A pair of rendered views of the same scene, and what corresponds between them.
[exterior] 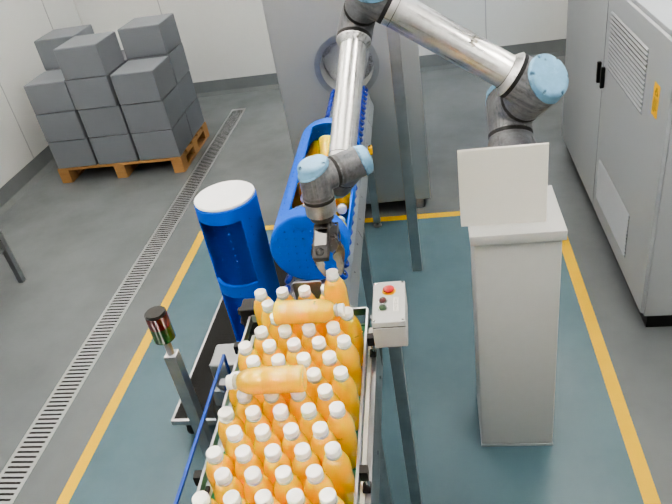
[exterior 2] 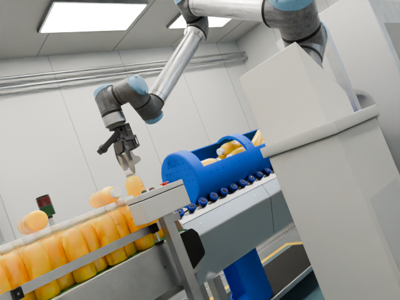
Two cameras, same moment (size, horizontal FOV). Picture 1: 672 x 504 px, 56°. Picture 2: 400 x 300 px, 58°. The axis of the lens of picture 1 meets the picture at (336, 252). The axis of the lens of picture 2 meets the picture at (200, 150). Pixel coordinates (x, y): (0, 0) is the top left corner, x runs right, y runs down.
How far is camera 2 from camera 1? 1.75 m
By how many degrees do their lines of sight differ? 51
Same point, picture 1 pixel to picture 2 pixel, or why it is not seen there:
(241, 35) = not seen: hidden behind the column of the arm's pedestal
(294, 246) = (171, 180)
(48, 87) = not seen: hidden behind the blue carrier
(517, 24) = not seen: outside the picture
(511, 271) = (308, 181)
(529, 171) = (291, 75)
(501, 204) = (284, 115)
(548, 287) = (350, 196)
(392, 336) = (138, 212)
